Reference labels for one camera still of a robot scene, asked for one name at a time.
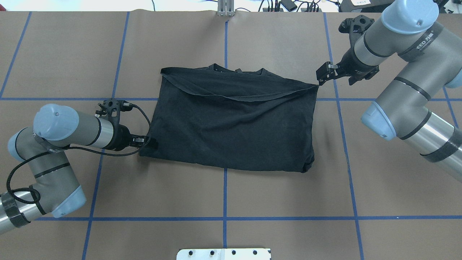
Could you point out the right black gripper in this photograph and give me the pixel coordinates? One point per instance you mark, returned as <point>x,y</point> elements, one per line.
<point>351,64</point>

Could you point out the black monitor stand device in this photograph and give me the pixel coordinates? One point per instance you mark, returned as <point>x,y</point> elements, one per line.
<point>364,6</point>

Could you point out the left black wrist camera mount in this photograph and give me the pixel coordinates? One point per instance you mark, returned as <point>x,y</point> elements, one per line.
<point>111,109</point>

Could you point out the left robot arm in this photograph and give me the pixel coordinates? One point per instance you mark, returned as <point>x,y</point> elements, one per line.
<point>44,181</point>

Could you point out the white pedestal column base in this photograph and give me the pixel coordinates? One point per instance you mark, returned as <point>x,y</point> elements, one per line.
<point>240,253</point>

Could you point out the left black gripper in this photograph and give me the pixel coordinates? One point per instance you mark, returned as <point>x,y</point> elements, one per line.
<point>121,139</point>

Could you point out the aluminium frame post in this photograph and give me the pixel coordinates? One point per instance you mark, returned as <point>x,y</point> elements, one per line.
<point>225,8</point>

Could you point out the black power strip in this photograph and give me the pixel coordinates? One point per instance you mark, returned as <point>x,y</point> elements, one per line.
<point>303,6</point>

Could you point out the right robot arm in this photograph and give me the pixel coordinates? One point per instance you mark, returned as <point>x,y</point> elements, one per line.
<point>432,53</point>

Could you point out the black graphic t-shirt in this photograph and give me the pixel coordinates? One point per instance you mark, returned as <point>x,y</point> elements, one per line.
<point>255,121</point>

